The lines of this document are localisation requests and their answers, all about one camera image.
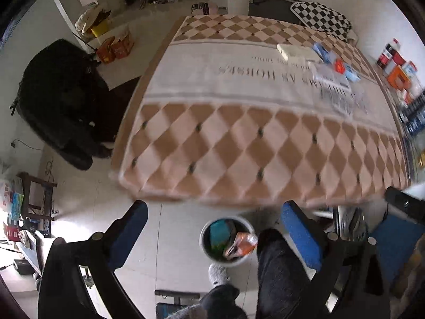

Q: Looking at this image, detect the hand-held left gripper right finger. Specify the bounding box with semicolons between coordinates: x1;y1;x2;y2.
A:
280;200;390;319

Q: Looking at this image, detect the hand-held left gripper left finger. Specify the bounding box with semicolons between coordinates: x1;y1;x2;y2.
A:
37;200;149;319

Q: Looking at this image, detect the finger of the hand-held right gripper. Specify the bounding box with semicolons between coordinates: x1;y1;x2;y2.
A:
371;187;425;291

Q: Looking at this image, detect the white round trash bin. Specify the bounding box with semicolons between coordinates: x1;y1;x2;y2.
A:
199;215;260;268

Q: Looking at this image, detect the person's leg in dark pants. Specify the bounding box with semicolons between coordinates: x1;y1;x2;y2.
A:
199;228;321;319

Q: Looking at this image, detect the pair of grey shoes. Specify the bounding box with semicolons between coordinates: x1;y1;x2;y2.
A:
338;206;369;241

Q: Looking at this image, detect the orange snack packet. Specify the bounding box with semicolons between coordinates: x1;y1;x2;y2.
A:
226;232;259;258

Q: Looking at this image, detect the black bar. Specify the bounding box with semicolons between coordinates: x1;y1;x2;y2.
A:
155;289;201;302

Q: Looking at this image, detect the teal packet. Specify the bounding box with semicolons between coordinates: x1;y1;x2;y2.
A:
209;221;235;250

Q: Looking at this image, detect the person's grey slipper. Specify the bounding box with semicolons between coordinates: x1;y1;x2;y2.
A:
208;263;231;287

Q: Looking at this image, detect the dark wooden rack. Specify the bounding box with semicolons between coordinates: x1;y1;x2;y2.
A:
17;172;58;222

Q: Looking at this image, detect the small black box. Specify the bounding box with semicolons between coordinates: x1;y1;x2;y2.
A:
12;260;32;276

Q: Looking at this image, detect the brown bed mattress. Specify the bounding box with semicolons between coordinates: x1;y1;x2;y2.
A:
109;15;186;173

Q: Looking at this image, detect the dark floor mat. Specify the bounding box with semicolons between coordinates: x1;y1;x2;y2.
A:
95;76;142;144

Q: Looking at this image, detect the diamond-patterned printed blanket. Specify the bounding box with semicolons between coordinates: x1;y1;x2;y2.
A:
118;15;410;207

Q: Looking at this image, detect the stack of colourful packets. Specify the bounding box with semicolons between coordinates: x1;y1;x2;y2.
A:
0;177;24;223

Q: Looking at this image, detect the clear plastic bag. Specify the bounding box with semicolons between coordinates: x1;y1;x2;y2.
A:
307;60;349;89
319;86;367;118

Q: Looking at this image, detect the orange box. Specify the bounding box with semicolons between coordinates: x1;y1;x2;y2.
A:
387;66;411;89

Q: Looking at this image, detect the light blue packet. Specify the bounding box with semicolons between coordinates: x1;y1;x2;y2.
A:
343;66;362;83

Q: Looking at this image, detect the blue and white box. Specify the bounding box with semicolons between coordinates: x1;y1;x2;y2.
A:
402;60;419;77

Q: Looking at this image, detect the white flat box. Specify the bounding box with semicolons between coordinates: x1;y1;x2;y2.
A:
276;43;323;64

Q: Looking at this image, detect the yellow box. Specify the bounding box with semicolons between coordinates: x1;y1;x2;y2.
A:
90;18;112;38

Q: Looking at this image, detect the cream cloth bag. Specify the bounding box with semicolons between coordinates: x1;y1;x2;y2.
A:
75;4;110;35

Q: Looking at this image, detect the black white checkered cloth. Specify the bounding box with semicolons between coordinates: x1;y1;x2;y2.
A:
290;1;353;42

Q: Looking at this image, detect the dark folding cot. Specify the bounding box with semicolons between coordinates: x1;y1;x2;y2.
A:
248;0;308;26

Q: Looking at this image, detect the black wall cable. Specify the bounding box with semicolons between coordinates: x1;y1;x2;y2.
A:
10;138;43;151

